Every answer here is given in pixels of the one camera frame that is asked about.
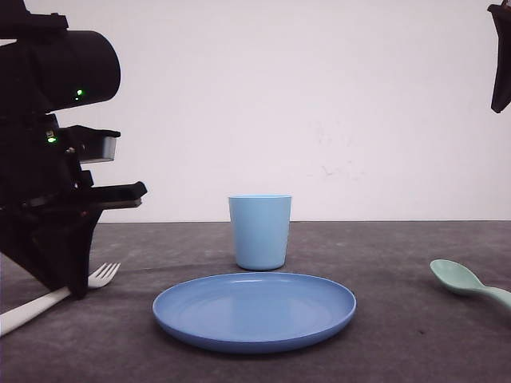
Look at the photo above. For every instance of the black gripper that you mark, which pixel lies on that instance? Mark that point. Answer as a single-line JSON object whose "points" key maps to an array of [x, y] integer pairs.
{"points": [[40, 170]]}

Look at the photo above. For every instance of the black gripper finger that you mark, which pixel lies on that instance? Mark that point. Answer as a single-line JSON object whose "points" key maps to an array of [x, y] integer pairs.
{"points": [[501, 89]]}

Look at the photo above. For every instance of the white plastic fork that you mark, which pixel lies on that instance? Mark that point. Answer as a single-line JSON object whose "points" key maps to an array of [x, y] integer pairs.
{"points": [[19, 316]]}

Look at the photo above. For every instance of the mint green plastic spoon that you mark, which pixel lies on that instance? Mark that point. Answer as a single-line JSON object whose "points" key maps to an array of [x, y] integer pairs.
{"points": [[462, 281]]}

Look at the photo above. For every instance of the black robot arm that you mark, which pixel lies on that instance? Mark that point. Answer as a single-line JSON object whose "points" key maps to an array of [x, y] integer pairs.
{"points": [[46, 67]]}

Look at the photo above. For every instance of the light blue plastic cup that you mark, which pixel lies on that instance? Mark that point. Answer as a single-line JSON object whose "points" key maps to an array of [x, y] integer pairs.
{"points": [[260, 225]]}

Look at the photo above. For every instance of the blue plastic plate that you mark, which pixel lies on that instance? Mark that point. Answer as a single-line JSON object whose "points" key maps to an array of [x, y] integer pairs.
{"points": [[254, 312]]}

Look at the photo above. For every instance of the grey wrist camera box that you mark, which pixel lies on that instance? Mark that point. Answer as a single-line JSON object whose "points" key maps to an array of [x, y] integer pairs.
{"points": [[97, 150]]}

